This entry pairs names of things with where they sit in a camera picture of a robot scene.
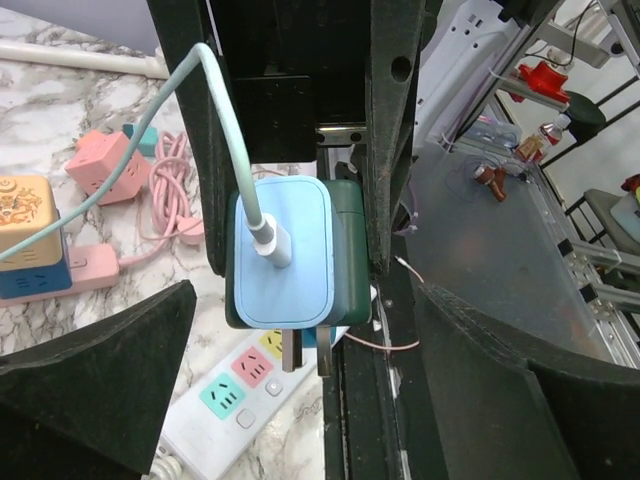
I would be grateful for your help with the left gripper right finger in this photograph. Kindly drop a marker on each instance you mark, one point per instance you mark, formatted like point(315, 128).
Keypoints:
point(509, 405)

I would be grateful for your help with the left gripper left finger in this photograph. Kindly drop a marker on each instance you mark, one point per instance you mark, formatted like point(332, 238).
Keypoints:
point(91, 404)

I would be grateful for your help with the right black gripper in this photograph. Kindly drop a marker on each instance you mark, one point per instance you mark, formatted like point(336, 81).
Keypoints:
point(296, 66)

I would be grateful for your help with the white power strip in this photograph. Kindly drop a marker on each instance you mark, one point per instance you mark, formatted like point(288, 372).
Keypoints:
point(207, 429)

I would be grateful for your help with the dark green cube socket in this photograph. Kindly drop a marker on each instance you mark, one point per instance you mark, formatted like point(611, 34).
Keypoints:
point(346, 196)

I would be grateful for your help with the teal plug adapter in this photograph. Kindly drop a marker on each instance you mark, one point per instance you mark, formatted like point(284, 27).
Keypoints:
point(148, 141)

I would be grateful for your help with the pink round plug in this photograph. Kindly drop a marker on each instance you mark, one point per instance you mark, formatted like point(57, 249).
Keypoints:
point(190, 231)

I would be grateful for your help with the beige cube adapter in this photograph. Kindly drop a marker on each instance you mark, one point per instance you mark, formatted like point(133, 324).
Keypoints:
point(28, 206)

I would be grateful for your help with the pink cube socket adapter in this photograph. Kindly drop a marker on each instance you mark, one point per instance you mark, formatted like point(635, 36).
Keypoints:
point(97, 155)

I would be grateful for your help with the light blue usb charger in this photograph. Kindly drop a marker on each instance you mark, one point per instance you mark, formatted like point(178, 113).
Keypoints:
point(284, 260)

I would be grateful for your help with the dark blue cube socket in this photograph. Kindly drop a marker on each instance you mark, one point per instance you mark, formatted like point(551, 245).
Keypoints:
point(41, 268)

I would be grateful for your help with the pink flat adapter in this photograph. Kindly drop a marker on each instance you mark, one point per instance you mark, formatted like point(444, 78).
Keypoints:
point(91, 267)

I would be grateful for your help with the plastic drink bottle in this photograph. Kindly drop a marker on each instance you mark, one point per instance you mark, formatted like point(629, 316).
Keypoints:
point(536, 146)

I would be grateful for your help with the red clamp on shelf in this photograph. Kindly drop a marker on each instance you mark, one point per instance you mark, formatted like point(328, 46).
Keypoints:
point(545, 80)

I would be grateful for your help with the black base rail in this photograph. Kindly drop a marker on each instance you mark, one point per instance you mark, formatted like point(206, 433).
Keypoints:
point(379, 421)

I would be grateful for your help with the aluminium extrusion rail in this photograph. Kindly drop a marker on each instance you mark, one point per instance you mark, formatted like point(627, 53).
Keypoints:
point(600, 272)

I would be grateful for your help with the white pvc pipe frame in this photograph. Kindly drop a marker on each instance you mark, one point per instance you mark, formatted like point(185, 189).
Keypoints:
point(147, 66)

